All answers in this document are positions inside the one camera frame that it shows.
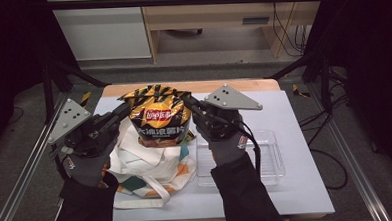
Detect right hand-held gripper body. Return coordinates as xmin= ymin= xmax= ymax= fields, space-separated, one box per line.
xmin=194 ymin=82 xmax=265 ymax=143

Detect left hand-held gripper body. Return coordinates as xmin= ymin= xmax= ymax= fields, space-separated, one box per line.
xmin=45 ymin=95 xmax=121 ymax=160

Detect black and gold chip bag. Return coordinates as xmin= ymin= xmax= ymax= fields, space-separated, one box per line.
xmin=117 ymin=82 xmax=198 ymax=151

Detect white patterned tote bag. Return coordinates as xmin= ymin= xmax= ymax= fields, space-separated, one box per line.
xmin=105 ymin=114 xmax=200 ymax=210

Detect person's right hand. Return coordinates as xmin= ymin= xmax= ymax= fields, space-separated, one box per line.
xmin=196 ymin=120 xmax=251 ymax=168

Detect person's left hand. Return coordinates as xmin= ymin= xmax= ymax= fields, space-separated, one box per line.
xmin=61 ymin=140 xmax=120 ymax=190

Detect yellow and black tape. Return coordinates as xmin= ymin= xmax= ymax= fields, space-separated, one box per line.
xmin=290 ymin=83 xmax=312 ymax=100
xmin=78 ymin=90 xmax=94 ymax=111

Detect white table mat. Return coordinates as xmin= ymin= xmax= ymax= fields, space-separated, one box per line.
xmin=92 ymin=86 xmax=337 ymax=221

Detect clear plastic tray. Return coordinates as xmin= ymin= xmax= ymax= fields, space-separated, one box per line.
xmin=194 ymin=128 xmax=287 ymax=191

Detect white cabinet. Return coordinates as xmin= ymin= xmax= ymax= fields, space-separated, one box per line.
xmin=45 ymin=0 xmax=153 ymax=64

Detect light wooden desk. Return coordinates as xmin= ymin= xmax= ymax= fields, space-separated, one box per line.
xmin=138 ymin=0 xmax=330 ymax=65

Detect black curtain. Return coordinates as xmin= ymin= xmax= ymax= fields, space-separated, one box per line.
xmin=0 ymin=0 xmax=86 ymax=157
xmin=300 ymin=0 xmax=392 ymax=192

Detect left hand-held gripper cable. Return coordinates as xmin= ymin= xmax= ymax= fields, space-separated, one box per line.
xmin=50 ymin=142 xmax=70 ymax=180

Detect hand-held gripper cable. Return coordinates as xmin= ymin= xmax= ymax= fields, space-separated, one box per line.
xmin=235 ymin=119 xmax=263 ymax=184
xmin=50 ymin=142 xmax=70 ymax=180

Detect black frame strut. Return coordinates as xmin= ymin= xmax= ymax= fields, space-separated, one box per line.
xmin=41 ymin=57 xmax=111 ymax=125
xmin=267 ymin=50 xmax=334 ymax=117

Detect thin black floor cable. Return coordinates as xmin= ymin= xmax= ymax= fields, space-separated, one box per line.
xmin=4 ymin=105 xmax=26 ymax=127

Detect right hand-held gripper cable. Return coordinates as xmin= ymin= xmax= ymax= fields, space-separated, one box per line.
xmin=235 ymin=119 xmax=263 ymax=184

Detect aluminium rail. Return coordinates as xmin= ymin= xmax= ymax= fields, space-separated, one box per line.
xmin=0 ymin=91 xmax=74 ymax=221
xmin=307 ymin=79 xmax=392 ymax=221

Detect hanging black cables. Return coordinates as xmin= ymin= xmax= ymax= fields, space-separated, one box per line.
xmin=270 ymin=0 xmax=312 ymax=59

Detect black floor cables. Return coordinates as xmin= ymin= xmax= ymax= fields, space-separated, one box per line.
xmin=296 ymin=67 xmax=353 ymax=147

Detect black horizontal frame bar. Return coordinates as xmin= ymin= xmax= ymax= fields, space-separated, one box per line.
xmin=47 ymin=0 xmax=325 ymax=14

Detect black cable loop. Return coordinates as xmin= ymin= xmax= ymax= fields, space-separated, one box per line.
xmin=309 ymin=146 xmax=351 ymax=192

